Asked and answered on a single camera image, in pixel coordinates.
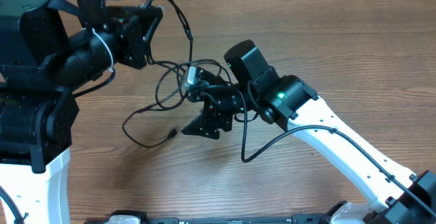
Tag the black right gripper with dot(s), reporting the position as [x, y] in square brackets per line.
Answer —
[214, 116]

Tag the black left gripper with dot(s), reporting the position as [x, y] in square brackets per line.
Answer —
[123, 20]

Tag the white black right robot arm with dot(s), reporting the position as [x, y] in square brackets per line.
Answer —
[393, 193]

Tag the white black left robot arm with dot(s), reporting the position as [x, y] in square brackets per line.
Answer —
[49, 50]

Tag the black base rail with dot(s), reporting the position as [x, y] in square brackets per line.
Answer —
[235, 220]

